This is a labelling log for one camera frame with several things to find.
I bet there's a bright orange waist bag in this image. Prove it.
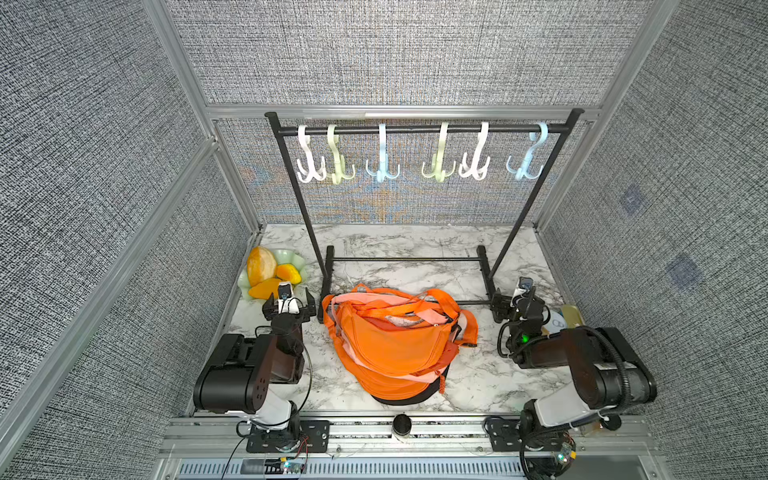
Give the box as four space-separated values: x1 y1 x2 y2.
322 284 478 393

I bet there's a pink waist bag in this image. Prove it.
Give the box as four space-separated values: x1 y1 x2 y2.
325 290 459 377

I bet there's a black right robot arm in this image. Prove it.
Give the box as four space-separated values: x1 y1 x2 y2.
491 287 658 434

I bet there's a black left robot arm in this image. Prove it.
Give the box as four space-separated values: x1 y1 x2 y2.
193 282 317 432

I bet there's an orange bag bottom pile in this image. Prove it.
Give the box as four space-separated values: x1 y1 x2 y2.
333 338 459 406

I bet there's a blue hook far right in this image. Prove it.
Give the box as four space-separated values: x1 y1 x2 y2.
505 122 549 181

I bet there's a blue hook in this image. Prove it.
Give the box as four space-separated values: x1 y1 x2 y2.
365 123 401 183
505 122 549 181

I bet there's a white hook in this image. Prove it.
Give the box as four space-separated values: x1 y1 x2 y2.
296 125 327 184
458 122 490 181

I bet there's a white hook far left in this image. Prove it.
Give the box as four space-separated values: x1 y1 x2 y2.
296 125 327 184

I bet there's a green hook middle right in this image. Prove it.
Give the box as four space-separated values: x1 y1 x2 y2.
421 122 456 183

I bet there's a green hook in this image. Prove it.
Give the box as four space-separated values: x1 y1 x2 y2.
421 122 456 183
326 124 356 185

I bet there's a blue hook middle left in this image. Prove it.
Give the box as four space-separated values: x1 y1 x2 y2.
365 123 401 183

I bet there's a yellow tin can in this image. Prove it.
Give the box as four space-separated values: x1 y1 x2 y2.
542 311 568 334

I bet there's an orange mango large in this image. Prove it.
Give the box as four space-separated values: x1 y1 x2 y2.
248 278 281 300

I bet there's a yellow mango piece small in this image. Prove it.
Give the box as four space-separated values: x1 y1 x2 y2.
275 263 303 285

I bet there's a round bread bun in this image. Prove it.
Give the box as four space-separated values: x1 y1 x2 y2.
246 246 277 287

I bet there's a green glass fruit plate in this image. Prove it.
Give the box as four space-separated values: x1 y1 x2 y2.
237 249 306 300

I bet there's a black metal clothes rack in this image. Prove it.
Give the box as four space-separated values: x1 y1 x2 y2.
265 108 585 311

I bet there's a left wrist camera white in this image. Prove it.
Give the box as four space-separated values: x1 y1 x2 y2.
276 282 301 314

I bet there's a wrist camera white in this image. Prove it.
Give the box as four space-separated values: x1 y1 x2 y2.
510 276 535 306
276 282 301 314

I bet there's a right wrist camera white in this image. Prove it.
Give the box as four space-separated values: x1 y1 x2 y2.
510 276 535 306

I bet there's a black round knob on rail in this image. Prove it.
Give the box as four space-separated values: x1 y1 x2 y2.
392 413 412 439

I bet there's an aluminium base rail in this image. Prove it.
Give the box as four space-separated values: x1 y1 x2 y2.
157 412 667 480

